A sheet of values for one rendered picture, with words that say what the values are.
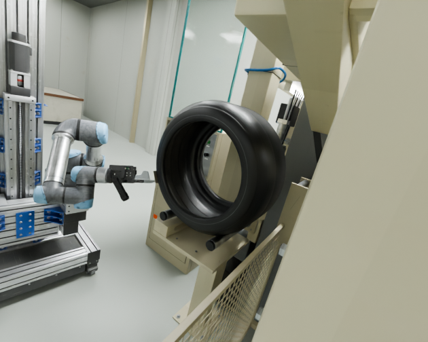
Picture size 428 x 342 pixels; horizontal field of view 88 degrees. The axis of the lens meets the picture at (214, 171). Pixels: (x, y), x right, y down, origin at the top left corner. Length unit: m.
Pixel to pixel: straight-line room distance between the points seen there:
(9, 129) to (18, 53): 0.41
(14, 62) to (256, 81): 1.28
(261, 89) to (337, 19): 0.75
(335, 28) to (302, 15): 0.06
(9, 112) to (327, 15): 1.58
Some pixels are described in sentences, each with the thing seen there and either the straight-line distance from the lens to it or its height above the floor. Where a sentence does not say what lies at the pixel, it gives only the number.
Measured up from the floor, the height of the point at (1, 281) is 0.22.
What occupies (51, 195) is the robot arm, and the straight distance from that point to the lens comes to 1.16.
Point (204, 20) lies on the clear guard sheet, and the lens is 1.95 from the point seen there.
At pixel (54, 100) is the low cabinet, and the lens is 7.50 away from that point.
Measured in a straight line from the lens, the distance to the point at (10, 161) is 1.78.
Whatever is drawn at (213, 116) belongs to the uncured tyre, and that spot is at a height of 1.40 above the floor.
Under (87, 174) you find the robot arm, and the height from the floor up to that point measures 1.03.
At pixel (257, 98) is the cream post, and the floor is 1.53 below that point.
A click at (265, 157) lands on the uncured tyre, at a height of 1.31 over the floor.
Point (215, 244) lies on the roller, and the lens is 0.96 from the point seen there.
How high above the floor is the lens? 1.44
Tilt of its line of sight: 16 degrees down
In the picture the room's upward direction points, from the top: 14 degrees clockwise
